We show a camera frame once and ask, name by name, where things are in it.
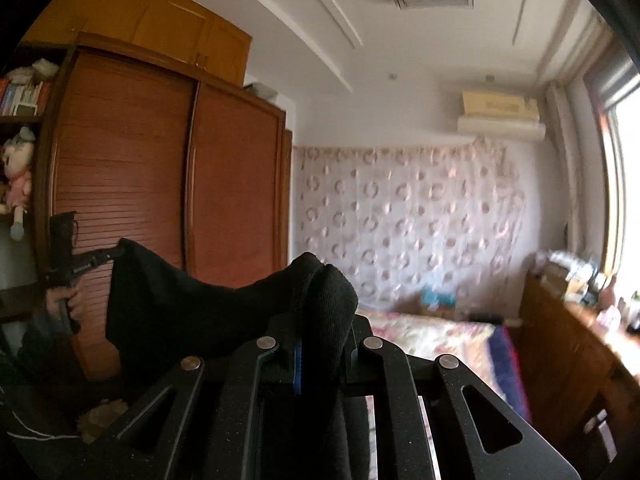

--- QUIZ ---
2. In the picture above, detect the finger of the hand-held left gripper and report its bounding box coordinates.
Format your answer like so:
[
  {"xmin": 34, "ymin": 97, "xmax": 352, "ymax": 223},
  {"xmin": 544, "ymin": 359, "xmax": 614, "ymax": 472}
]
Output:
[{"xmin": 75, "ymin": 245, "xmax": 127, "ymax": 273}]

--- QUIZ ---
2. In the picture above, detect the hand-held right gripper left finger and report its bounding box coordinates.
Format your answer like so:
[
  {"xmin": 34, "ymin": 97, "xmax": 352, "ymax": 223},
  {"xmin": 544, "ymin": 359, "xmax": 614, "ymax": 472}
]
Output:
[{"xmin": 75, "ymin": 335, "xmax": 304, "ymax": 480}]

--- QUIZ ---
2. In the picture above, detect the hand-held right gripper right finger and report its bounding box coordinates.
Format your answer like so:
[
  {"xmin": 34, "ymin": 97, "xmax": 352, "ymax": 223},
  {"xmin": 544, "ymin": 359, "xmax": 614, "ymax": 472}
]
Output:
[{"xmin": 345, "ymin": 335, "xmax": 581, "ymax": 480}]

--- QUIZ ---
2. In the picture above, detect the black printed t-shirt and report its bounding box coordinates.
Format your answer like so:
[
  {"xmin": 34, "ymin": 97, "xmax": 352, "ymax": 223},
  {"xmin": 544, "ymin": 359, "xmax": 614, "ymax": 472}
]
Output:
[{"xmin": 105, "ymin": 239, "xmax": 373, "ymax": 480}]

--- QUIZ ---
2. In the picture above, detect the person's left forearm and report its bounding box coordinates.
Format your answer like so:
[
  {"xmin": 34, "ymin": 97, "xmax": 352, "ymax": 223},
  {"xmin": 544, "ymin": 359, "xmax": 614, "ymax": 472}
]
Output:
[{"xmin": 0, "ymin": 287, "xmax": 76, "ymax": 376}]

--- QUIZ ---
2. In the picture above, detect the person's left hand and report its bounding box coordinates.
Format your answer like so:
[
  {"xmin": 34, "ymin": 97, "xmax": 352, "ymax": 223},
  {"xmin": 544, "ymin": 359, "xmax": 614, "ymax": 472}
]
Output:
[{"xmin": 46, "ymin": 282, "xmax": 83, "ymax": 326}]

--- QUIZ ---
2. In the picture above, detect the plush doll in pink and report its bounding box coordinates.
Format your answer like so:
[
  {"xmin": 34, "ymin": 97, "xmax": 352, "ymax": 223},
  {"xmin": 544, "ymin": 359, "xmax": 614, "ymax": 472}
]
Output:
[{"xmin": 0, "ymin": 127, "xmax": 37, "ymax": 241}]

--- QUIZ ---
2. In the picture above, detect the blue plastic bag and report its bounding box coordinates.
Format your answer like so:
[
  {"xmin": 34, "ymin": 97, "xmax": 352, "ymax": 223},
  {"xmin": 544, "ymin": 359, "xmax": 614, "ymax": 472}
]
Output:
[{"xmin": 420, "ymin": 286, "xmax": 458, "ymax": 308}]

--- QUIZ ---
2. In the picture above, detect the brown slatted wooden wardrobe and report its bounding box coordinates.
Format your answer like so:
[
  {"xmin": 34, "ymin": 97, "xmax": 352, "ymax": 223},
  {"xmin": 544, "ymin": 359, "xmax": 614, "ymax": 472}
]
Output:
[{"xmin": 32, "ymin": 32, "xmax": 293, "ymax": 381}]

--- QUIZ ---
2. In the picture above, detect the navy blue blanket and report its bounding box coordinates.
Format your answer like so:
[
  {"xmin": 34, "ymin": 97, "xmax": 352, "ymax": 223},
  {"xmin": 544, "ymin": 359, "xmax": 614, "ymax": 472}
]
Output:
[{"xmin": 487, "ymin": 324, "xmax": 532, "ymax": 423}]

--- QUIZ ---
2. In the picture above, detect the row of books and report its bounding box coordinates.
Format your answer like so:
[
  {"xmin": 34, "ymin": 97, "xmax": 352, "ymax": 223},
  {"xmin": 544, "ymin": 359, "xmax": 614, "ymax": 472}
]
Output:
[{"xmin": 0, "ymin": 57, "xmax": 53, "ymax": 118}]

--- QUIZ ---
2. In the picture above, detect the brown wooden sideboard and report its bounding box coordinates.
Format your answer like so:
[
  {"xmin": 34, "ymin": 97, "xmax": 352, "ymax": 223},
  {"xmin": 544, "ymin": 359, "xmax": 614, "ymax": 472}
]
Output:
[{"xmin": 515, "ymin": 272, "xmax": 640, "ymax": 466}]

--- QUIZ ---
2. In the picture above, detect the stack of papers and boxes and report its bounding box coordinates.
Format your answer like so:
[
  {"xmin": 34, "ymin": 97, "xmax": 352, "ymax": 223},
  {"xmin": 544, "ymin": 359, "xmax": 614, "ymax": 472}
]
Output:
[{"xmin": 535, "ymin": 250, "xmax": 608, "ymax": 306}]

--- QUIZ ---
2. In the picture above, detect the wooden overhead cabinet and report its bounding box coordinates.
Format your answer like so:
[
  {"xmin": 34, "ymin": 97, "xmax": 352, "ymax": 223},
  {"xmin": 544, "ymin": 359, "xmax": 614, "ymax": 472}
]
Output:
[{"xmin": 22, "ymin": 0, "xmax": 253, "ymax": 86}]

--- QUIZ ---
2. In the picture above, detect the pink figurine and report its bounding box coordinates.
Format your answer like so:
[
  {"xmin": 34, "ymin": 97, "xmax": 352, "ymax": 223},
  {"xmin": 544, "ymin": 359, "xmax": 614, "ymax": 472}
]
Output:
[{"xmin": 599, "ymin": 274, "xmax": 621, "ymax": 331}]

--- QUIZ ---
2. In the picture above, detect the bundled pale window curtain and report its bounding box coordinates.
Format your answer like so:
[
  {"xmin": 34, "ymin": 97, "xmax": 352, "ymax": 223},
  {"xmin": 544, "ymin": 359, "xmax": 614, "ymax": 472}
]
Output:
[{"xmin": 544, "ymin": 80, "xmax": 586, "ymax": 256}]

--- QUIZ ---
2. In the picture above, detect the window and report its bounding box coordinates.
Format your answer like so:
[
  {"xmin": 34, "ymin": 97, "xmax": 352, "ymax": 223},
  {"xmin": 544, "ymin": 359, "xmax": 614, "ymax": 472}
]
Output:
[{"xmin": 582, "ymin": 40, "xmax": 640, "ymax": 281}]

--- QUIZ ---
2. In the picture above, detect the beige wall air conditioner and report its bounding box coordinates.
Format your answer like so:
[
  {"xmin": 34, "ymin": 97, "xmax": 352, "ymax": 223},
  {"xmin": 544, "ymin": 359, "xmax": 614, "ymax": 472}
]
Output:
[{"xmin": 457, "ymin": 89, "xmax": 547, "ymax": 141}]

